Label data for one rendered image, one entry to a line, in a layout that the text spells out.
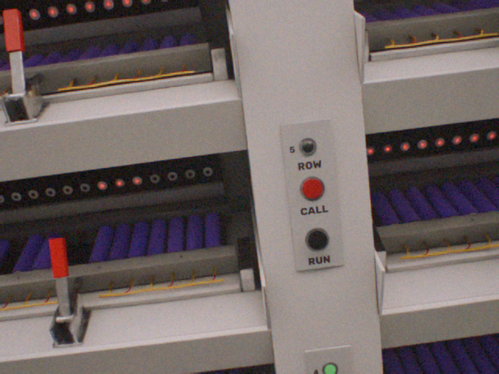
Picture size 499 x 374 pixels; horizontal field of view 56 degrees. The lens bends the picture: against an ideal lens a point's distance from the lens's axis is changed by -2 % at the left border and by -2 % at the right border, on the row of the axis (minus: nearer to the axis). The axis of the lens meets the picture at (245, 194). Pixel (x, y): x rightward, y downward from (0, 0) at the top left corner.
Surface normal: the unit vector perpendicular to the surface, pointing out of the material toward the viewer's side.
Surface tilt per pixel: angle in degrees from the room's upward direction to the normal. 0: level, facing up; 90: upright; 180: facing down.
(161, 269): 111
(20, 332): 21
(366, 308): 90
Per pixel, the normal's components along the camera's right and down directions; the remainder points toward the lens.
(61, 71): 0.07, 0.52
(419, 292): -0.11, -0.84
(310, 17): 0.02, 0.18
